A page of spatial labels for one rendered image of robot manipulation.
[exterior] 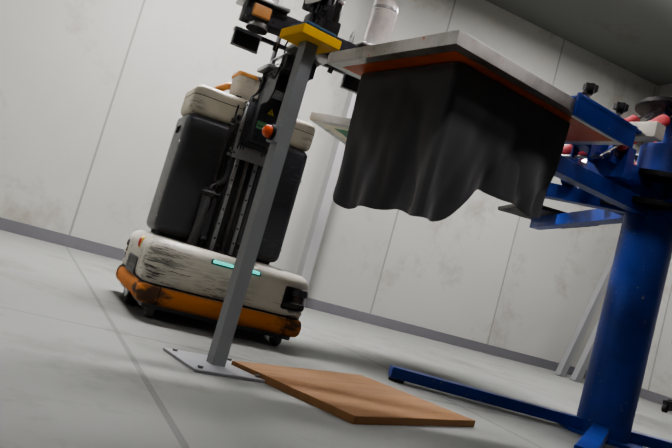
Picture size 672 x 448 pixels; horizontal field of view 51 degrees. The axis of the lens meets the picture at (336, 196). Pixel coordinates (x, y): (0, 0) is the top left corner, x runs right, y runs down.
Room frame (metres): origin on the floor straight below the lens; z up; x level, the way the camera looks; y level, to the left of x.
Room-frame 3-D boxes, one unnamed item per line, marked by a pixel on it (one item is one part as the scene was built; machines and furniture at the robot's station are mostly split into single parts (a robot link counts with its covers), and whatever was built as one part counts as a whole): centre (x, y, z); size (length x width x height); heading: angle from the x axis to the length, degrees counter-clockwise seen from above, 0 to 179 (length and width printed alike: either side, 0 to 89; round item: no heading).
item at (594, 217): (3.42, -1.17, 0.91); 1.34 x 0.41 x 0.08; 4
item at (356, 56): (2.16, -0.35, 0.97); 0.79 x 0.58 x 0.04; 124
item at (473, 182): (1.96, -0.42, 0.74); 0.46 x 0.04 x 0.42; 124
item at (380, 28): (2.53, 0.02, 1.21); 0.16 x 0.13 x 0.15; 23
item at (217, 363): (1.94, 0.19, 0.48); 0.22 x 0.22 x 0.96; 34
